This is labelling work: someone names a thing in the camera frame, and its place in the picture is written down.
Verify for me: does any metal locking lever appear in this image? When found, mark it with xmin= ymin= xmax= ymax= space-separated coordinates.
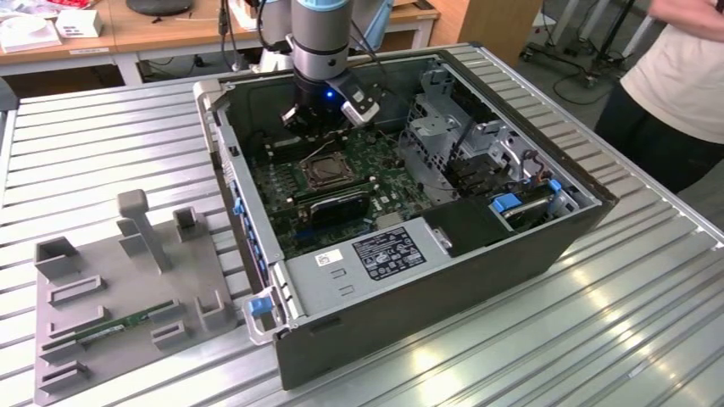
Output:
xmin=304 ymin=139 xmax=341 ymax=164

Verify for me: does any silver green CPU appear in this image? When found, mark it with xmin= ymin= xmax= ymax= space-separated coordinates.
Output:
xmin=311 ymin=160 xmax=347 ymax=181

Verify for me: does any metal socket cover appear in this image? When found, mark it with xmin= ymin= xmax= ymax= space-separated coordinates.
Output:
xmin=303 ymin=153 xmax=359 ymax=187

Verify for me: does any CPU socket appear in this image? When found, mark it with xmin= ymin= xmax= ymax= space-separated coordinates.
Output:
xmin=300 ymin=152 xmax=364 ymax=189

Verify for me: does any metal drive cage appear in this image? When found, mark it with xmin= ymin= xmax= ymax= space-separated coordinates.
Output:
xmin=404 ymin=63 xmax=513 ymax=194

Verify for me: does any pale blue teach pendant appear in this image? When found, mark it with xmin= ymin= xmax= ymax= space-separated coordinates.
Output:
xmin=361 ymin=0 xmax=396 ymax=42

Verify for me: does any green motherboard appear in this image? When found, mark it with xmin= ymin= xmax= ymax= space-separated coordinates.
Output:
xmin=248 ymin=126 xmax=457 ymax=260

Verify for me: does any black graphics card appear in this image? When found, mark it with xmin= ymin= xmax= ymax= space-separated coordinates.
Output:
xmin=308 ymin=191 xmax=373 ymax=228

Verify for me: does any wooden desk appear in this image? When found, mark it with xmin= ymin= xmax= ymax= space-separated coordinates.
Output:
xmin=107 ymin=0 xmax=443 ymax=84
xmin=0 ymin=8 xmax=140 ymax=88

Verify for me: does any black round base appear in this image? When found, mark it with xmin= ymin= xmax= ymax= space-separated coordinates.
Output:
xmin=124 ymin=0 xmax=192 ymax=17

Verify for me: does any wooden cabinet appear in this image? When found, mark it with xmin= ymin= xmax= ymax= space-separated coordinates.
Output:
xmin=445 ymin=0 xmax=543 ymax=69

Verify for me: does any grey power supply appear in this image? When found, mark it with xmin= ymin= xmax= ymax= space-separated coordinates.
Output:
xmin=280 ymin=217 xmax=455 ymax=319

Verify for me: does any small white box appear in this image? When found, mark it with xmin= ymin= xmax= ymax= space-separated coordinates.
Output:
xmin=55 ymin=8 xmax=105 ymax=40

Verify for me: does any large white box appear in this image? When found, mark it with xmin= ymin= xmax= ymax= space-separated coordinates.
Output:
xmin=0 ymin=15 xmax=64 ymax=54

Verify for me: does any black grey PC case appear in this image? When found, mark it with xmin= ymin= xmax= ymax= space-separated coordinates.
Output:
xmin=191 ymin=47 xmax=619 ymax=391

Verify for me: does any black wheeled stand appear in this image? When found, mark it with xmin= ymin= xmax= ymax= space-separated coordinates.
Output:
xmin=519 ymin=0 xmax=645 ymax=88

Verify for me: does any grey parts rack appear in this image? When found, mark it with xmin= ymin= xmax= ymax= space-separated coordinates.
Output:
xmin=32 ymin=189 xmax=255 ymax=407

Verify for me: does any person in cream shirt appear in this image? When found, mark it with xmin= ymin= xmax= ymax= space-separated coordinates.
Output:
xmin=593 ymin=23 xmax=724 ymax=195

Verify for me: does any green RAM stick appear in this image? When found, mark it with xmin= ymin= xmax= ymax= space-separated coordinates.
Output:
xmin=71 ymin=310 xmax=159 ymax=345

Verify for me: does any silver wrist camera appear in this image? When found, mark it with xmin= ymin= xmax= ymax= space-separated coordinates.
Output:
xmin=325 ymin=75 xmax=381 ymax=127

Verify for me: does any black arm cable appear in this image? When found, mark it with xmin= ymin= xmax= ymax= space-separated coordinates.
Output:
xmin=216 ymin=0 xmax=251 ymax=74

